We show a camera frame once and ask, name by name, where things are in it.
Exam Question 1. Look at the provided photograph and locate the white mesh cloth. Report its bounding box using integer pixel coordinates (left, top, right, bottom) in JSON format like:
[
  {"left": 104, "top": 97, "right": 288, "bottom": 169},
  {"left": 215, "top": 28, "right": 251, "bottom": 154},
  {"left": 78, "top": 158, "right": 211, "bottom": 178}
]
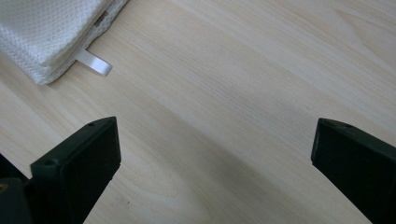
[{"left": 0, "top": 0, "right": 129, "bottom": 86}]

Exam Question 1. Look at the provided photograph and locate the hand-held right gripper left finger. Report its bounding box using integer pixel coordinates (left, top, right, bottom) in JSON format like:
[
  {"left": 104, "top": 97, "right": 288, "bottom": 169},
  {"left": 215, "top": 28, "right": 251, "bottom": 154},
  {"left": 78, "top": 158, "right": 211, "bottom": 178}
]
[{"left": 30, "top": 116, "right": 122, "bottom": 224}]

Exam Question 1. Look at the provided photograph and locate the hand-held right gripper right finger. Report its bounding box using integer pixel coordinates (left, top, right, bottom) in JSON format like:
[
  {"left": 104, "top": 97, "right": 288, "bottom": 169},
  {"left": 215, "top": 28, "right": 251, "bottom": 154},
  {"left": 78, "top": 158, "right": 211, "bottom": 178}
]
[{"left": 310, "top": 118, "right": 396, "bottom": 224}]

